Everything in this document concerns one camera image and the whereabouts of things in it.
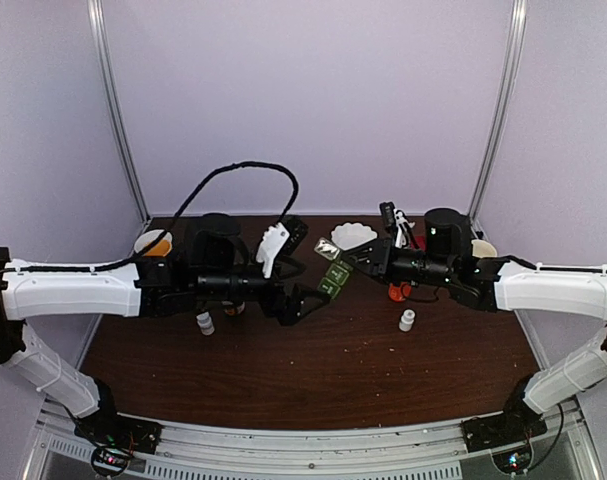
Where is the green weekly pill organizer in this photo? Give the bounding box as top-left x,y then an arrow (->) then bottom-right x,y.
314,237 -> 353,300

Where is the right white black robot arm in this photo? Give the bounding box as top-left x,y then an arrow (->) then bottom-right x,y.
339,202 -> 607,442

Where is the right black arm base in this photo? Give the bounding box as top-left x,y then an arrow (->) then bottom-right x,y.
461,407 -> 548,476

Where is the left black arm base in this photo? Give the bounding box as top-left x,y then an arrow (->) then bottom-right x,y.
70,380 -> 163,478

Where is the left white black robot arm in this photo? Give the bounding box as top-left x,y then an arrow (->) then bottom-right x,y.
0,213 -> 330,444

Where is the white fluted ceramic bowl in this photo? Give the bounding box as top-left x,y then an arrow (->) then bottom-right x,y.
330,222 -> 378,251

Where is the red floral plate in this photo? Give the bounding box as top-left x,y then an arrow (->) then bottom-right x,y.
410,235 -> 427,251

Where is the grey lid pill bottle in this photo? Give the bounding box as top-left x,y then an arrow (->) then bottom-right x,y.
222,302 -> 246,317

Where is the small white pill bottle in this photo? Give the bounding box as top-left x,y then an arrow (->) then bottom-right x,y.
196,312 -> 215,336

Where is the cream ceramic mug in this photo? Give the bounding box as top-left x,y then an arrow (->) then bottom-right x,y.
472,239 -> 498,258

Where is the paper cup with orange contents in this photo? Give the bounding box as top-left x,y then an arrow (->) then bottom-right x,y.
133,229 -> 173,257

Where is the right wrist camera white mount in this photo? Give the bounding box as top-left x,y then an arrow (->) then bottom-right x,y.
379,202 -> 419,249

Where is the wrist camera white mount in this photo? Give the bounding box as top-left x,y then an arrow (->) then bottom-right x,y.
379,202 -> 419,249
255,216 -> 309,279

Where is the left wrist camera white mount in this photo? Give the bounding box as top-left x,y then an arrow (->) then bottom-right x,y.
255,216 -> 309,279

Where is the front aluminium rail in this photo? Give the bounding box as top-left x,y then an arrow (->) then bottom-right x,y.
32,394 -> 599,480

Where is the right aluminium frame post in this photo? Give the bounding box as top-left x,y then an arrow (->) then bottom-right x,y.
468,0 -> 528,225

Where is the aluminium frame post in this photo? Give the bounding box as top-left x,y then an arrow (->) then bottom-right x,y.
468,0 -> 528,225
87,0 -> 150,223

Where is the left aluminium frame post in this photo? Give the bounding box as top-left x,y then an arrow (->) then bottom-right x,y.
87,0 -> 150,223

